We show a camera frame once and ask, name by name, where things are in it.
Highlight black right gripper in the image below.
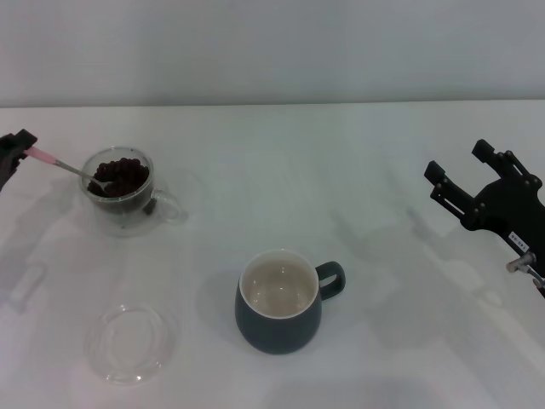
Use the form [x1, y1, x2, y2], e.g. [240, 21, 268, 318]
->
[423, 138, 545, 268]

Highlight pink handled metal spoon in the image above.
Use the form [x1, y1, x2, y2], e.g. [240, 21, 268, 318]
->
[24, 148, 114, 193]

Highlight dark green ceramic mug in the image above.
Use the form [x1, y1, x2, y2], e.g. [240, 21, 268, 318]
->
[234, 248, 347, 355]

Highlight dark coffee beans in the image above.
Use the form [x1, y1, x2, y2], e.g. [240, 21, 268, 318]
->
[88, 157, 151, 212]

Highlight clear glass saucer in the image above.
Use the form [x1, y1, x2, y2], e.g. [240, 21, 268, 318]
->
[84, 302, 178, 387]

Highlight silver cable connector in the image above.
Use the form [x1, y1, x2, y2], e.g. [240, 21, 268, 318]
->
[506, 251, 545, 285]

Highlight clear double-wall glass cup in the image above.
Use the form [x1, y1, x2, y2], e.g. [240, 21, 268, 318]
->
[80, 145, 185, 238]

